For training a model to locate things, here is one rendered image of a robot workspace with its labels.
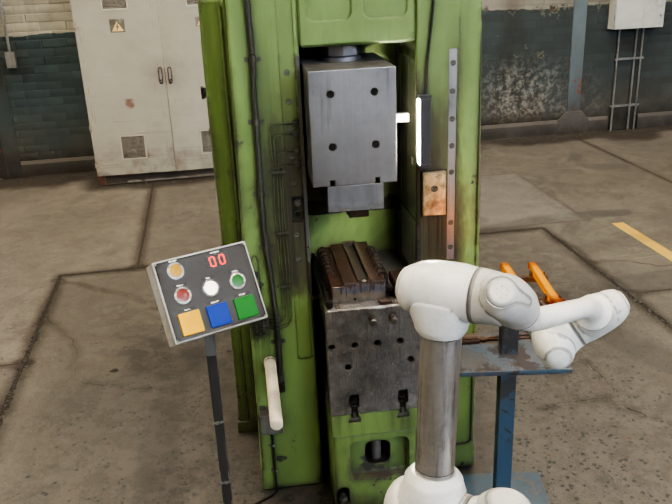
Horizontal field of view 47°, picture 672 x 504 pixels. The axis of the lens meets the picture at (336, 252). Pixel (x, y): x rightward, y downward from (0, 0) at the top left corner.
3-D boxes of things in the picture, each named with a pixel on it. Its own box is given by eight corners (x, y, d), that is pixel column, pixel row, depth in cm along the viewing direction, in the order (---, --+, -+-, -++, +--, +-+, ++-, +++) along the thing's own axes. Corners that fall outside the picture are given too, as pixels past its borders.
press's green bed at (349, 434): (425, 503, 315) (426, 406, 298) (335, 514, 311) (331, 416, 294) (398, 427, 366) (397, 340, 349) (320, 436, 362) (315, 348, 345)
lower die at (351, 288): (385, 299, 285) (385, 278, 282) (332, 303, 283) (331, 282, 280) (366, 258, 324) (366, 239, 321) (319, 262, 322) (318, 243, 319)
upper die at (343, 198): (383, 208, 272) (383, 182, 269) (328, 212, 270) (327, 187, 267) (364, 177, 311) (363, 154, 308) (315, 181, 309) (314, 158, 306)
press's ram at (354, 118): (421, 179, 270) (421, 64, 256) (312, 188, 266) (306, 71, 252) (396, 152, 309) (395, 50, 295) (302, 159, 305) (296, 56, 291)
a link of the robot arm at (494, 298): (546, 286, 180) (490, 277, 186) (532, 266, 164) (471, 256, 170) (535, 340, 177) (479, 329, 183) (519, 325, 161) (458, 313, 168)
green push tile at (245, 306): (259, 314, 263) (253, 293, 264) (239, 320, 259) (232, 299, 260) (257, 315, 264) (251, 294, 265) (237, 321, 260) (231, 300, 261)
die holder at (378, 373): (427, 406, 297) (427, 302, 281) (330, 416, 293) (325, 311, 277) (397, 340, 349) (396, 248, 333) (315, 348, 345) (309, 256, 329)
